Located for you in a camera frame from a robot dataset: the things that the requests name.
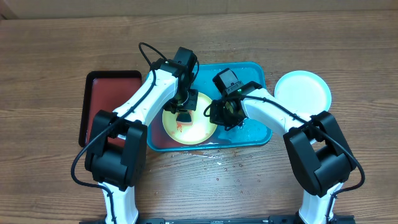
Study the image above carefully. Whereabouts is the green and pink sponge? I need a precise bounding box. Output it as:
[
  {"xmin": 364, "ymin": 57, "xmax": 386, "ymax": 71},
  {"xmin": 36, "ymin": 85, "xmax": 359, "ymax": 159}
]
[{"xmin": 176, "ymin": 113, "xmax": 193, "ymax": 126}]

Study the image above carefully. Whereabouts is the yellow-green plate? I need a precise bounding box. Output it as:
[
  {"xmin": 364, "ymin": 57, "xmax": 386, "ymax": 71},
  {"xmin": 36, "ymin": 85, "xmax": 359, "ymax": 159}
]
[{"xmin": 162, "ymin": 93, "xmax": 217, "ymax": 145}]

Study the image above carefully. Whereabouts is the light blue plate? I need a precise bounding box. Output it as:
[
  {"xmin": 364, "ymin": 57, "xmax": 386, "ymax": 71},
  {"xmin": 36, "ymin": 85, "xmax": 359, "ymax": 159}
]
[{"xmin": 274, "ymin": 70, "xmax": 332, "ymax": 115}]

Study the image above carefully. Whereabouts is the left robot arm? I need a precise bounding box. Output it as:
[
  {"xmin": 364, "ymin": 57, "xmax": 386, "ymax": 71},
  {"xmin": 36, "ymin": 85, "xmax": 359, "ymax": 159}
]
[{"xmin": 80, "ymin": 58, "xmax": 198, "ymax": 223}]

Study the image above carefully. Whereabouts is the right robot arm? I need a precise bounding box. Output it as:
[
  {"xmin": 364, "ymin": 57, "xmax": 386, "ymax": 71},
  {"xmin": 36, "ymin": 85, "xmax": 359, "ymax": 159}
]
[{"xmin": 204, "ymin": 81, "xmax": 358, "ymax": 223}]

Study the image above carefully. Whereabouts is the teal plastic tray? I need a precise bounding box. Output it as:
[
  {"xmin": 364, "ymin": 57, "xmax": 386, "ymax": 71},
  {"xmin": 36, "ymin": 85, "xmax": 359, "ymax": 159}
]
[{"xmin": 147, "ymin": 62, "xmax": 272, "ymax": 152}]

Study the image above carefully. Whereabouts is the black tray with red water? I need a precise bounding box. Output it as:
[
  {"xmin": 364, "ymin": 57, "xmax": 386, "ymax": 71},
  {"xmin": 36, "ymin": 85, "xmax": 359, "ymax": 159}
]
[{"xmin": 78, "ymin": 70, "xmax": 142, "ymax": 147}]

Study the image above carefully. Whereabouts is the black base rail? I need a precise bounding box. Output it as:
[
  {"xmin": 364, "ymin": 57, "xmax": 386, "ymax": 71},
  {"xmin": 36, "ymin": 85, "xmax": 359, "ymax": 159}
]
[{"xmin": 79, "ymin": 214, "xmax": 356, "ymax": 224}]

